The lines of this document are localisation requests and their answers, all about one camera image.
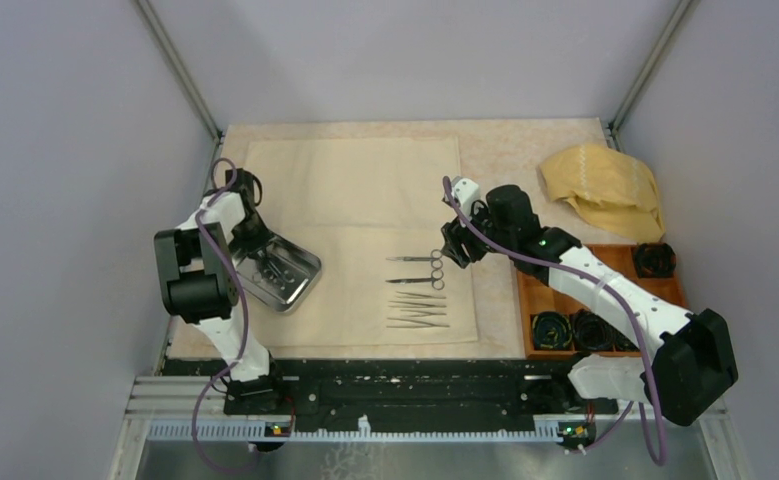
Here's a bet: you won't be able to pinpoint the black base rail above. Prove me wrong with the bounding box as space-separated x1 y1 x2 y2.
162 357 692 417

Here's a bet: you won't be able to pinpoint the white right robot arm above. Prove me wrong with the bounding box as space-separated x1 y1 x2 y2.
441 176 739 426

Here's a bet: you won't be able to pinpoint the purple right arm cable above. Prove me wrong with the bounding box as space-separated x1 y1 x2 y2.
441 175 670 467

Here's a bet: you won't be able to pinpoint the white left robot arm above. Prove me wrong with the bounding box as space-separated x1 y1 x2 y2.
153 168 286 414

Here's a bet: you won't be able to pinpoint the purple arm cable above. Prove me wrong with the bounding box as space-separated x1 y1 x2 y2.
190 157 261 477
441 175 670 467

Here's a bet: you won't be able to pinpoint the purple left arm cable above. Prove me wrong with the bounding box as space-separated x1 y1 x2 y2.
190 157 261 477

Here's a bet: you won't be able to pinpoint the steel forceps clamp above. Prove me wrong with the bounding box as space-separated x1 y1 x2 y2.
251 256 296 289

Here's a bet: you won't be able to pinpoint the cream cloth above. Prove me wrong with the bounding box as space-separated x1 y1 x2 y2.
242 138 478 348

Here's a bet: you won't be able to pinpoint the dark patterned fabric roll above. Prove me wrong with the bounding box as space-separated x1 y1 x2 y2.
531 311 573 351

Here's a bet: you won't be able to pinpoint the wooden compartment tray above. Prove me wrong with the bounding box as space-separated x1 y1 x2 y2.
516 244 688 360

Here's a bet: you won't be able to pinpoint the aluminium frame rail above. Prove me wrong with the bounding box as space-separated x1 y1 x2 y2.
109 376 754 479

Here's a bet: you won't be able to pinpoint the steel surgical scissors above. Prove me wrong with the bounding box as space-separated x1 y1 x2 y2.
387 249 443 270
386 270 445 291

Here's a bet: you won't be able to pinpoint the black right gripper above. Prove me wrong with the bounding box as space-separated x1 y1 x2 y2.
442 198 515 268

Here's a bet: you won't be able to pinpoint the yellow crumpled cloth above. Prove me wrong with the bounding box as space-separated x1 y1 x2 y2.
538 143 666 243

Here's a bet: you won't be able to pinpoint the steel tweezers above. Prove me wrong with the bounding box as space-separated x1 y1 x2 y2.
387 317 450 329
388 301 447 309
400 309 447 318
396 291 447 300

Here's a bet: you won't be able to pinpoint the steel instrument tray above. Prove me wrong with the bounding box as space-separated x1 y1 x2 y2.
228 233 322 314

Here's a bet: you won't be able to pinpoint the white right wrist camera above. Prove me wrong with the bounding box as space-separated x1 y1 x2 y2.
451 176 481 216

